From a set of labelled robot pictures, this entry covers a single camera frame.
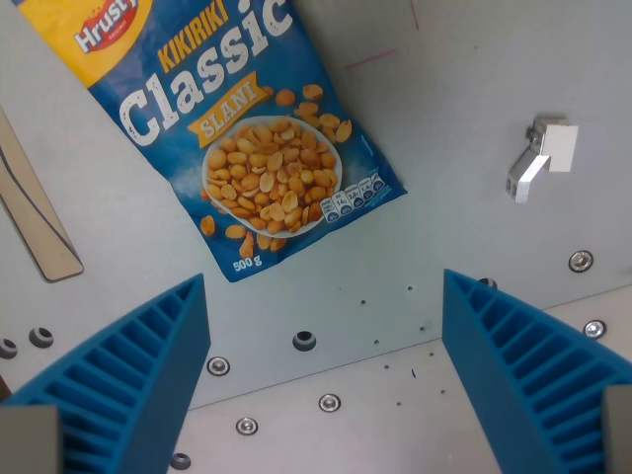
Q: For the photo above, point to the silver screw with washer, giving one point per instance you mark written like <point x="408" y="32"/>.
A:
<point x="218" y="365"/>
<point x="594" y="328"/>
<point x="246" y="425"/>
<point x="580" y="260"/>
<point x="329" y="403"/>

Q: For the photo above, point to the blue peanut snack bag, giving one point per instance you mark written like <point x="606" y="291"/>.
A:
<point x="217" y="128"/>

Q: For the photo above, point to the thin wooden board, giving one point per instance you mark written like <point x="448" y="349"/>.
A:
<point x="30" y="207"/>

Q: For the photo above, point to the metal bracket with white plate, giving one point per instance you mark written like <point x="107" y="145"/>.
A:
<point x="542" y="154"/>

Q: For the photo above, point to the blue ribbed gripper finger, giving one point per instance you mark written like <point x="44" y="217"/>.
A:
<point x="123" y="375"/>
<point x="523" y="365"/>

